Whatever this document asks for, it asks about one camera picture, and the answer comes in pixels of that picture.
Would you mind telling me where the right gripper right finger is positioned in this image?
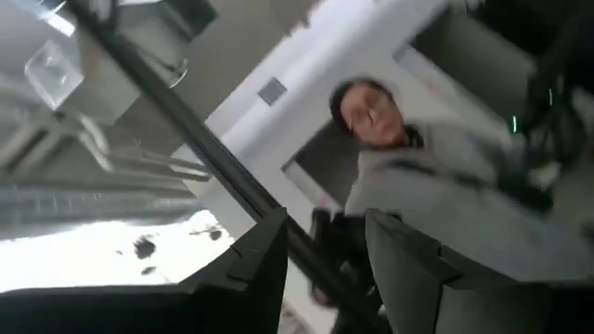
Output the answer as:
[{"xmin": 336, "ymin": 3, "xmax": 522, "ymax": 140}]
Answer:
[{"xmin": 365, "ymin": 209, "xmax": 465, "ymax": 334}]

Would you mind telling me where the person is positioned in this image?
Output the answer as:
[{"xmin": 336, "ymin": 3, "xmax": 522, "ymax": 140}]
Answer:
[{"xmin": 327, "ymin": 76, "xmax": 594, "ymax": 284}]

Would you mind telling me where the square ceiling light panel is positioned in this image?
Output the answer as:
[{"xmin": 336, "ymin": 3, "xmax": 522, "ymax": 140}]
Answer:
[{"xmin": 23, "ymin": 39, "xmax": 85, "ymax": 111}]

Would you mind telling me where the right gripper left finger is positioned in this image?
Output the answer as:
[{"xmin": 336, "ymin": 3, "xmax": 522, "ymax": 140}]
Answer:
[{"xmin": 178, "ymin": 207, "xmax": 290, "ymax": 334}]

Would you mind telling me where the grey wall plate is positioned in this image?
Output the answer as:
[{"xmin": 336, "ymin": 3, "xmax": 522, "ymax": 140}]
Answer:
[{"xmin": 257, "ymin": 76, "xmax": 289, "ymax": 108}]

